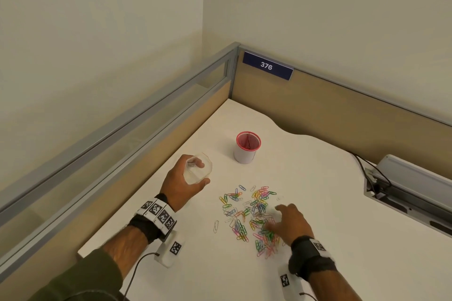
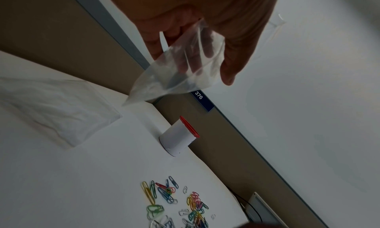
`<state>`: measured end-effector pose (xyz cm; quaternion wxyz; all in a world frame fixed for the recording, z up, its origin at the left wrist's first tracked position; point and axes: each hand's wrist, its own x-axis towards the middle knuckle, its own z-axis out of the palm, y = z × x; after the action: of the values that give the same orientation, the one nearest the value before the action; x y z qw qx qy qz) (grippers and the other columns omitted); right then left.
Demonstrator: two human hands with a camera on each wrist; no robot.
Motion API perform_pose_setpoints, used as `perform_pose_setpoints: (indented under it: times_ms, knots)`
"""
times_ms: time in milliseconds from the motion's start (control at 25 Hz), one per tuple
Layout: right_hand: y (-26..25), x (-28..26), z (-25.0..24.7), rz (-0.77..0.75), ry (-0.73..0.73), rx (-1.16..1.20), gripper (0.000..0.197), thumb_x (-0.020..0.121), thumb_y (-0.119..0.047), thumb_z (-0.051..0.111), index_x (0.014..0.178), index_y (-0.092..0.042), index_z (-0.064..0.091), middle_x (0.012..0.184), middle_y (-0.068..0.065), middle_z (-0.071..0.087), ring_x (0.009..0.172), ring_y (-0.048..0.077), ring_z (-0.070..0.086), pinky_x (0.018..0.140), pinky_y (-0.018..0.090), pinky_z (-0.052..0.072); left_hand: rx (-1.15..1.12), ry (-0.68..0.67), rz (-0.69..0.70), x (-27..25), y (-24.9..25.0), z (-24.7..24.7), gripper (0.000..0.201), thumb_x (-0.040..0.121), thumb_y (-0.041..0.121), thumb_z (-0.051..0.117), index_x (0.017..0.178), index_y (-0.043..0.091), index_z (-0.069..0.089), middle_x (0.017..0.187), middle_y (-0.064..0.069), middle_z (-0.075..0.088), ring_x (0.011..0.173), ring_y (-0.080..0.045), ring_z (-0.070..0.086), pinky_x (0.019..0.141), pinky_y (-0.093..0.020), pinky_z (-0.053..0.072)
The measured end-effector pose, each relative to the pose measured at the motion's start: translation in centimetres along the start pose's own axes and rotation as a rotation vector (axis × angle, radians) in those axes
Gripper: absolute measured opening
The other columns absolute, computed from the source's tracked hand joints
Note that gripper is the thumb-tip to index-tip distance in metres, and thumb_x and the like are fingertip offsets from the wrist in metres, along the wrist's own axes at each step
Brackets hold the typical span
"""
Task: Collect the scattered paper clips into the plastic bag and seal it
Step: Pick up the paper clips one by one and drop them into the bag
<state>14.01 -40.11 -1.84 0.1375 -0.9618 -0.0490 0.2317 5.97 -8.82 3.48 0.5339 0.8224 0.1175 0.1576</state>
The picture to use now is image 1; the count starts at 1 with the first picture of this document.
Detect person's right hand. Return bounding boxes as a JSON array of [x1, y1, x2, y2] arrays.
[[263, 204, 315, 247]]

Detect person's left hand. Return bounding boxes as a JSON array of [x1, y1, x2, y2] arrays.
[[162, 154, 212, 213]]

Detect clear plastic cup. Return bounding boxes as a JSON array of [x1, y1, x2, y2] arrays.
[[183, 150, 214, 185]]

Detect pile of coloured paper clips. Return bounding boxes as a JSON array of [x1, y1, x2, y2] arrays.
[[211, 184, 287, 259]]

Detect person's left forearm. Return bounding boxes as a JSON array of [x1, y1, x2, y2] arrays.
[[102, 225, 151, 280]]

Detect person's right forearm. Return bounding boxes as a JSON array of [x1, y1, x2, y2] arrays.
[[307, 265, 364, 301]]

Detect left wristband with marker tags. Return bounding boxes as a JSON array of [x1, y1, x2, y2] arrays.
[[128, 193, 178, 244]]

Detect black right wristband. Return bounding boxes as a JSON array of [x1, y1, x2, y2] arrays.
[[288, 235, 338, 280]]

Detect white cup with red rim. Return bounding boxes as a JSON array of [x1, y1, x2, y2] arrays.
[[233, 131, 263, 165]]

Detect grey framed glass partition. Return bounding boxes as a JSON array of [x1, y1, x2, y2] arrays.
[[0, 42, 241, 301]]

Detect grey desk power box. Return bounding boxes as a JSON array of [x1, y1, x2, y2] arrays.
[[363, 154, 452, 238]]

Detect olive green sleeve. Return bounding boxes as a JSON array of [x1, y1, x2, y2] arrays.
[[28, 248, 124, 301]]

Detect beige partition panel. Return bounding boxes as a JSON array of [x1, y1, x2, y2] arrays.
[[228, 47, 452, 178]]

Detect blue number sign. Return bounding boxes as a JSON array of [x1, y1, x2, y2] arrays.
[[242, 51, 294, 81]]

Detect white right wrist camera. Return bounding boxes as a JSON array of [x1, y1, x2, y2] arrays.
[[278, 263, 308, 300]]

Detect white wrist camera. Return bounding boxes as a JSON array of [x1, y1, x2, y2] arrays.
[[154, 239, 186, 268], [278, 263, 308, 300]]

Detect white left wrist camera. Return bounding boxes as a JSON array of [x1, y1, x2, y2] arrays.
[[154, 239, 186, 268]]

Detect black power box cables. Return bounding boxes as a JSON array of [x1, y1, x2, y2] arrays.
[[349, 151, 393, 199]]

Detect black left camera cable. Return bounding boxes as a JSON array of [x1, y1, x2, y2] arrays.
[[121, 252, 161, 301]]

